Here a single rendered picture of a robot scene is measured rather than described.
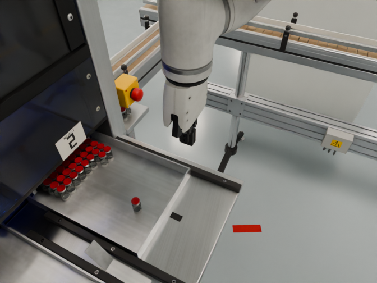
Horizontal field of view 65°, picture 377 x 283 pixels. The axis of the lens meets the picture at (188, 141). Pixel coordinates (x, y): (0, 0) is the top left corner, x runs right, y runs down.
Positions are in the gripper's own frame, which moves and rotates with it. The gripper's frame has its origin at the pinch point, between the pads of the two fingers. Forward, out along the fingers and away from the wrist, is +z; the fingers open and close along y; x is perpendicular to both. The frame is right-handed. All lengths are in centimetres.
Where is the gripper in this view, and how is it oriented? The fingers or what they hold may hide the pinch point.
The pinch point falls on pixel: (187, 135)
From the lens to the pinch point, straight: 61.5
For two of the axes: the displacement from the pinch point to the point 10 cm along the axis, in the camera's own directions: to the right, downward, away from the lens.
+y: -4.5, 6.5, -6.1
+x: 8.9, 3.2, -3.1
